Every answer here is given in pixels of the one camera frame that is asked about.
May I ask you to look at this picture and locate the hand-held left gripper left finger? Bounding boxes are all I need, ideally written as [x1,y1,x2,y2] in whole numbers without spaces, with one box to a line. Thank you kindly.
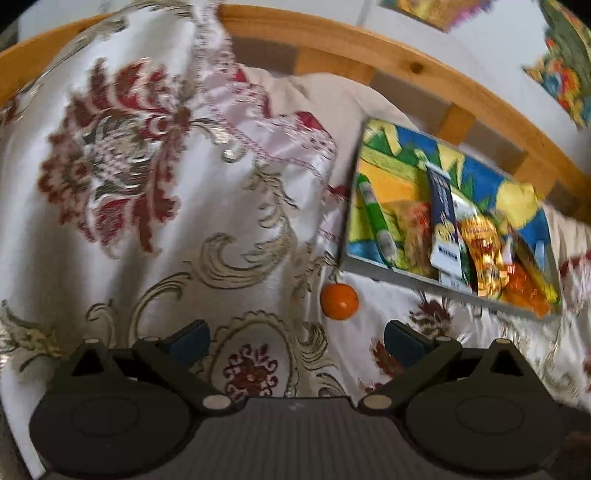
[60,319,238,414]

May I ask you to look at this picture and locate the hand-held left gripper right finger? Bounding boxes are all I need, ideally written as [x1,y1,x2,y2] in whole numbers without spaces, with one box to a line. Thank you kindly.
[358,320,532,414]

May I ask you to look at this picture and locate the grey shallow tray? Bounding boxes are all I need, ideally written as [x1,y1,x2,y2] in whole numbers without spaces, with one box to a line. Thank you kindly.
[339,117,564,321]

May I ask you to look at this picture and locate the orange tangerine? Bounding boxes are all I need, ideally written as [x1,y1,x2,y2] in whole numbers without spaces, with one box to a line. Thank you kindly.
[321,282,359,320]

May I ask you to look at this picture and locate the pink meat snack packet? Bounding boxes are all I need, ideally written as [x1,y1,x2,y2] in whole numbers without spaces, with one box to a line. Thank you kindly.
[394,200,437,278]

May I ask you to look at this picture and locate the clear bread packet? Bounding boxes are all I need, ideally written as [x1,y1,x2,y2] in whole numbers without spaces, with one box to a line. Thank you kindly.
[459,217,511,298]

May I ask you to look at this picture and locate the green stick snack packet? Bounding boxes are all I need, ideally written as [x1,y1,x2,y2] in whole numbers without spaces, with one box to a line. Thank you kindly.
[355,173,398,268]

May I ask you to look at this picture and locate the orange snack packet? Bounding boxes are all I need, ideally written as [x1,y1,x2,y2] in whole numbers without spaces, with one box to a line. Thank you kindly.
[503,263,552,317]

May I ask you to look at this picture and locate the blue and white powder packet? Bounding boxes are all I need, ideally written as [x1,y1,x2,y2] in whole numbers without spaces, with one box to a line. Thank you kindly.
[425,164,469,280]

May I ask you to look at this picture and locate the silver green vegetable snack packet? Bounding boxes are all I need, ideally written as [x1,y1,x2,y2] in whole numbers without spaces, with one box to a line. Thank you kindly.
[450,189,480,287]

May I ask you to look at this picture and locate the yellow snack packet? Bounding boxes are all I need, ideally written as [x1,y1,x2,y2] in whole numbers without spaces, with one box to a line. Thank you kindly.
[512,226,559,301]

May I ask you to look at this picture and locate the floral satin blanket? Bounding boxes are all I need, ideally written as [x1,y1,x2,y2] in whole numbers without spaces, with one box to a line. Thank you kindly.
[0,0,591,478]

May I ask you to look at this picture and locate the dinosaur drawing paper liner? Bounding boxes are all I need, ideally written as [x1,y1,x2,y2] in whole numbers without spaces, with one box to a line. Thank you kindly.
[346,119,555,296]

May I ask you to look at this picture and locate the wooden bed rail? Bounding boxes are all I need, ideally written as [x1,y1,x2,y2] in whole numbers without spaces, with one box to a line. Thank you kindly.
[0,4,591,217]

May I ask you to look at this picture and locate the landscape wall drawing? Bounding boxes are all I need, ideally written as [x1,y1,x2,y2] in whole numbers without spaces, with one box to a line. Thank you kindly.
[522,0,591,130]

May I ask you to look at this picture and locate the swirling sun wall drawing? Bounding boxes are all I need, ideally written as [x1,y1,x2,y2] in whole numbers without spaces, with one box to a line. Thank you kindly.
[379,0,476,33]

